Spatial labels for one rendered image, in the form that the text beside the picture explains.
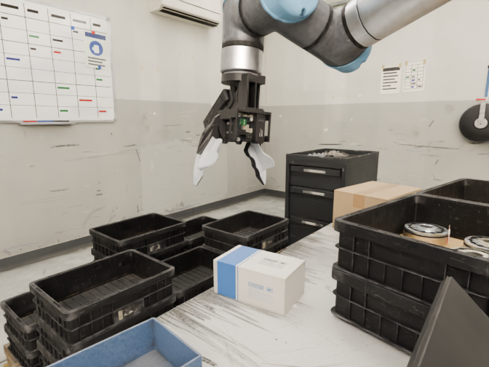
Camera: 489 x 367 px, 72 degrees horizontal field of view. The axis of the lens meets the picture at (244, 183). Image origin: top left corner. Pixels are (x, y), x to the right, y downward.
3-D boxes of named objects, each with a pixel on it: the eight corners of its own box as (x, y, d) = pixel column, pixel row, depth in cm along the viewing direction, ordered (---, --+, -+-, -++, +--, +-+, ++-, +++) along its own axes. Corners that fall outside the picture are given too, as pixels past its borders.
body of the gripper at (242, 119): (233, 143, 55) (237, 68, 54) (209, 143, 62) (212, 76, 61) (271, 146, 59) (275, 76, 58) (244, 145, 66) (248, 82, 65)
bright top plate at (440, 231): (438, 239, 80) (438, 237, 80) (396, 229, 88) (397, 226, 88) (454, 231, 86) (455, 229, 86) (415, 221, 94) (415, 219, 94)
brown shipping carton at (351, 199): (370, 214, 157) (372, 180, 154) (418, 225, 141) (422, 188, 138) (332, 227, 138) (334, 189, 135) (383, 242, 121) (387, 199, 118)
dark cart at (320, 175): (339, 292, 224) (347, 158, 206) (282, 273, 252) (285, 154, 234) (370, 263, 269) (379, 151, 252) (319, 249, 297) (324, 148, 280)
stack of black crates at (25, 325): (31, 382, 128) (24, 329, 124) (6, 349, 147) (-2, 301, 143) (125, 332, 159) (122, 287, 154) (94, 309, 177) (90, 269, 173)
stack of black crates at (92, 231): (126, 332, 159) (119, 242, 150) (94, 309, 178) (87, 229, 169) (189, 298, 189) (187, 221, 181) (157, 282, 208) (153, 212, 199)
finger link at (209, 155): (193, 178, 54) (225, 134, 56) (180, 175, 59) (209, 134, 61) (207, 189, 55) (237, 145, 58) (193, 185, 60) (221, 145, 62)
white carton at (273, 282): (213, 292, 87) (213, 259, 85) (239, 274, 97) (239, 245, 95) (284, 315, 76) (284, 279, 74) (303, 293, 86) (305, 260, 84)
